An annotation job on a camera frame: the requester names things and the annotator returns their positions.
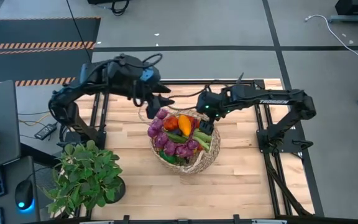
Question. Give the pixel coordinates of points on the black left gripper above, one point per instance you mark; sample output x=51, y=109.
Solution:
x=135, y=76

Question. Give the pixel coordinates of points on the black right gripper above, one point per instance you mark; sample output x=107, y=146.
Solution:
x=213, y=104

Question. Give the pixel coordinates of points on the green celery bunch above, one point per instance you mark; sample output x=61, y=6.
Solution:
x=202, y=137

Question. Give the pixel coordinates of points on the woven straw basket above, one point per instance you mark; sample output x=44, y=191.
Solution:
x=197, y=165

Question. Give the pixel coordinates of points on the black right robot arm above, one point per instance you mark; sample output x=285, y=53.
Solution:
x=272, y=99

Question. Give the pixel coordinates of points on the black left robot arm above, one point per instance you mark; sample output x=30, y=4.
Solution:
x=70, y=91

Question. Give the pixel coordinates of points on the black plant pot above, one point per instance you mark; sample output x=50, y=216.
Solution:
x=120, y=191

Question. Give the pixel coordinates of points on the green leafy plant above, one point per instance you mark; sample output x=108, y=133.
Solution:
x=82, y=177

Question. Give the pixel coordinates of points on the black power adapter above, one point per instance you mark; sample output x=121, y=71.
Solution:
x=45, y=131

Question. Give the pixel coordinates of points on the black hazard-striped floor mat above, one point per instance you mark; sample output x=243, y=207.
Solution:
x=36, y=65

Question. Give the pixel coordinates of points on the dark grey desk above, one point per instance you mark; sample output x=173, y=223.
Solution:
x=2, y=124

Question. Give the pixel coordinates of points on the black computer mouse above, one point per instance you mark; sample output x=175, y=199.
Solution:
x=23, y=193

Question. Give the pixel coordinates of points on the grey metal desk leg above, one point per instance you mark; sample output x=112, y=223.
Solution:
x=353, y=18

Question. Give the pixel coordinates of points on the black box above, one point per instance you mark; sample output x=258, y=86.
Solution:
x=353, y=6

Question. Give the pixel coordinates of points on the black aluminium table frame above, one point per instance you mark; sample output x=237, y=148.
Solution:
x=185, y=82

